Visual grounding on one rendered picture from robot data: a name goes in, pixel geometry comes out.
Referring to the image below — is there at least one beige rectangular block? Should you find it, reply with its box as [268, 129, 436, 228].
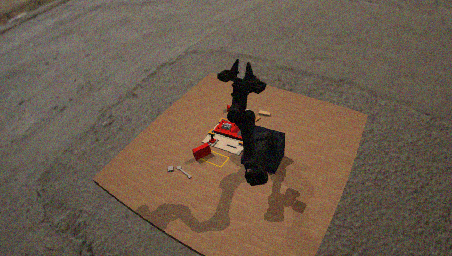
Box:
[259, 110, 271, 116]

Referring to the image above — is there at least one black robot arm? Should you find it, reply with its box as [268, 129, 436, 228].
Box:
[227, 98, 278, 186]

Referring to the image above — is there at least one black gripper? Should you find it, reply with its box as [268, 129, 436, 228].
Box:
[217, 59, 266, 101]

